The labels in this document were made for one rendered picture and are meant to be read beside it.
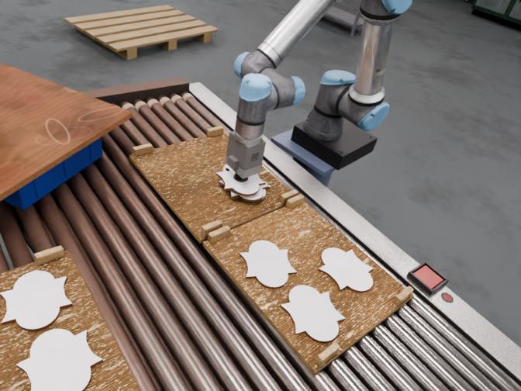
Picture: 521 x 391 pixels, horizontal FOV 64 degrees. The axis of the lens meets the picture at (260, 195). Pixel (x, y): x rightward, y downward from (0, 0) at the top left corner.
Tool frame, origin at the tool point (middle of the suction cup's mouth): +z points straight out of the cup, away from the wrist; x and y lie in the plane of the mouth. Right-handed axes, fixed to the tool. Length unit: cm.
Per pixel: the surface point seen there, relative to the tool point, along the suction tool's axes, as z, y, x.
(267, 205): 3.1, 9.8, 3.1
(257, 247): 2.3, 21.9, -10.5
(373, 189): 97, -41, 167
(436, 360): 5, 67, 5
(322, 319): 2.3, 46.0, -11.3
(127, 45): 84, -301, 104
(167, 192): 3.1, -8.1, -19.0
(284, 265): 2.3, 29.9, -8.6
